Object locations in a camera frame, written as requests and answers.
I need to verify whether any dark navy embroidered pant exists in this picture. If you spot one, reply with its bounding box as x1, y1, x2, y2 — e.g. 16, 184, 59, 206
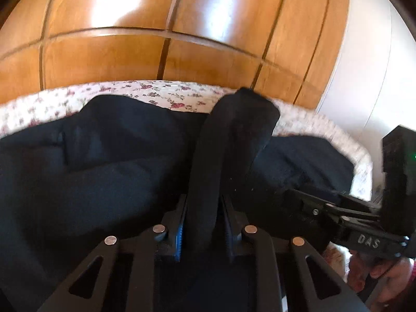
1, 88, 354, 311

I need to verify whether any person's right hand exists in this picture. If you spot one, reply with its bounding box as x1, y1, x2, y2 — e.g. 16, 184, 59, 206
347, 250, 410, 311

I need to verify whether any floral quilted bedspread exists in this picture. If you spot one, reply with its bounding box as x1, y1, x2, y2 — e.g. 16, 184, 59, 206
0, 80, 374, 280

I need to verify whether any glossy wooden wardrobe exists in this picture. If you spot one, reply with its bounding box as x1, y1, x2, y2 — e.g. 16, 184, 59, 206
1, 0, 350, 109

